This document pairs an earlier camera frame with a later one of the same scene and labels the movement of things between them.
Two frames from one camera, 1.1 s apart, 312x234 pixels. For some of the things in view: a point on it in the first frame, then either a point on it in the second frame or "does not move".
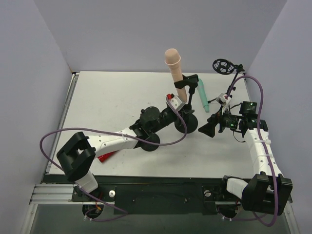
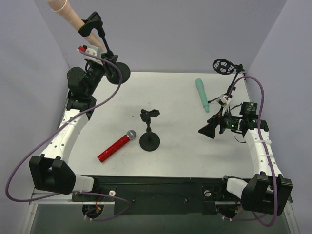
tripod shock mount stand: x=223 y=66 does not move
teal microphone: x=201 y=87 does not move
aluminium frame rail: x=53 y=194 does not move
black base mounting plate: x=156 y=194 does not move
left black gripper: x=183 y=110 to x=107 y=60
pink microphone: x=172 y=59 to x=61 y=7
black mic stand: x=187 y=112 to x=120 y=71
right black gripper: x=219 y=122 does not move
